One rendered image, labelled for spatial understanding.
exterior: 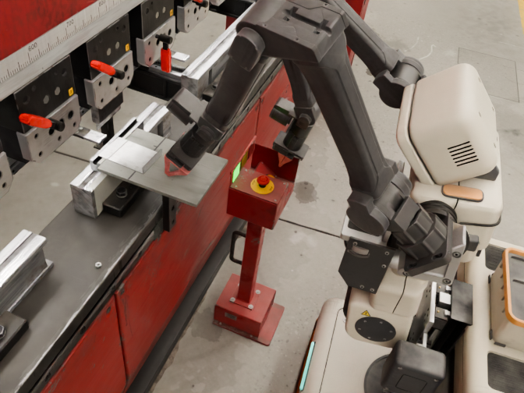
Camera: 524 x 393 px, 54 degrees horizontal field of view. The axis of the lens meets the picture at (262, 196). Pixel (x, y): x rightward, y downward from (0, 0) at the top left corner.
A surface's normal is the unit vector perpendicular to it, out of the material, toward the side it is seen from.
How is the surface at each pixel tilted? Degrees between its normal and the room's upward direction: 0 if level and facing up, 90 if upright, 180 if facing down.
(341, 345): 0
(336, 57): 70
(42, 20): 90
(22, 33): 90
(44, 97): 90
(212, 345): 0
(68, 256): 0
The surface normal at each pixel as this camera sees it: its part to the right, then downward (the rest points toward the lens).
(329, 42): 0.72, 0.27
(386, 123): 0.11, -0.71
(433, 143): -0.29, 0.65
